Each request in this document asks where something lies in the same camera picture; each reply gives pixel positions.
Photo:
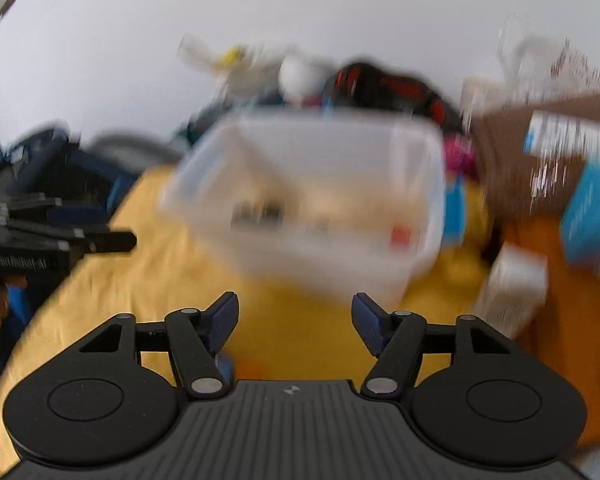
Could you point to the dark blue bag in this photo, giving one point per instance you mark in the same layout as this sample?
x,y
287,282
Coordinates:
x,y
88,188

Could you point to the white milk carton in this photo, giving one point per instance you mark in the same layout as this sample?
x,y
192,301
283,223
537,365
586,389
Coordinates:
x,y
514,290

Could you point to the translucent white plastic bin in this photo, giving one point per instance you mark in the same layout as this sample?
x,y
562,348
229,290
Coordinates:
x,y
346,179

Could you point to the orange box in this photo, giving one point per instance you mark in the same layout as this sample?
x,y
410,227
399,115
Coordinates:
x,y
565,334

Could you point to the red duplo brick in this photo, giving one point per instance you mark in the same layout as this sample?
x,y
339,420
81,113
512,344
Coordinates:
x,y
400,237

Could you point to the clear plastic bag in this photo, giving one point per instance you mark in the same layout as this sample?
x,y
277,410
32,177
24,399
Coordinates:
x,y
540,68

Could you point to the yellow cloth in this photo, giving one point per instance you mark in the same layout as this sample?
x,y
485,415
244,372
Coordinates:
x,y
281,333

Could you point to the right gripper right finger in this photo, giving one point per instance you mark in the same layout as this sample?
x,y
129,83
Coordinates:
x,y
395,341

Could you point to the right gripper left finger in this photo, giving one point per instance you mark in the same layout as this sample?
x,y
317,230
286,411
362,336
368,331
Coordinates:
x,y
195,339

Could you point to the black toy car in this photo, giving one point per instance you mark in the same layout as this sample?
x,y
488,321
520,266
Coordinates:
x,y
267,215

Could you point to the blue dinosaur box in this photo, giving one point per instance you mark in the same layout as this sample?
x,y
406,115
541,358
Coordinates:
x,y
579,228

